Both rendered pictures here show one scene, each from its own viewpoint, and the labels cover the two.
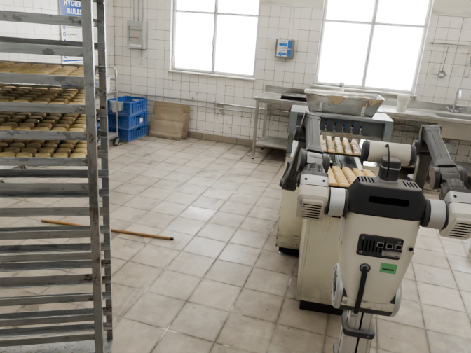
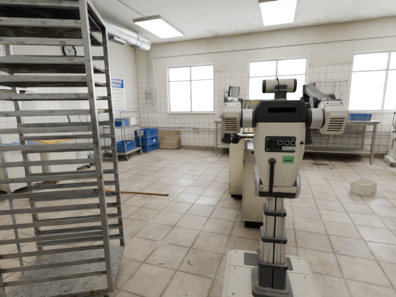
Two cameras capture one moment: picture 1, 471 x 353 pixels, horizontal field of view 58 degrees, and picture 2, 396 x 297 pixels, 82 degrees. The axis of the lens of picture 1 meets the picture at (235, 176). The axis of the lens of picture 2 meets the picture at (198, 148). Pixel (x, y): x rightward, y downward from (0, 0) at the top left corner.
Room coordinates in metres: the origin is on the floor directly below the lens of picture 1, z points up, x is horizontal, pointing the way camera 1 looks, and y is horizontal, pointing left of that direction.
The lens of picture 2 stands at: (0.14, -0.16, 1.26)
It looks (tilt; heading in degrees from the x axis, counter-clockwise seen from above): 11 degrees down; 4
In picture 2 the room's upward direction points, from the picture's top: 1 degrees counter-clockwise
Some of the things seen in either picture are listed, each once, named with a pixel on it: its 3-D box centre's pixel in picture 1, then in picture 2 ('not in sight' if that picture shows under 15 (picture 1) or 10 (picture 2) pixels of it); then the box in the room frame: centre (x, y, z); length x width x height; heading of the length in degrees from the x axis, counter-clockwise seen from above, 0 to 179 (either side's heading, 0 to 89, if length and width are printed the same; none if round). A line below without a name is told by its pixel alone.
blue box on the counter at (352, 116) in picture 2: not in sight; (358, 116); (5.34, -3.27, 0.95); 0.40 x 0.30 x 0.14; 78
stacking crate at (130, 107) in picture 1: (127, 105); (146, 132); (6.56, 1.76, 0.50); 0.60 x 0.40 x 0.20; 167
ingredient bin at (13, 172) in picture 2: not in sight; (12, 167); (3.27, 2.84, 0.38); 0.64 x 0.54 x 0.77; 74
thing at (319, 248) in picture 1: (328, 230); (258, 177); (2.67, -0.67, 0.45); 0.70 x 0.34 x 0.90; 172
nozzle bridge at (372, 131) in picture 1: (336, 134); not in sight; (3.17, -0.74, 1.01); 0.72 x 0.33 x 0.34; 82
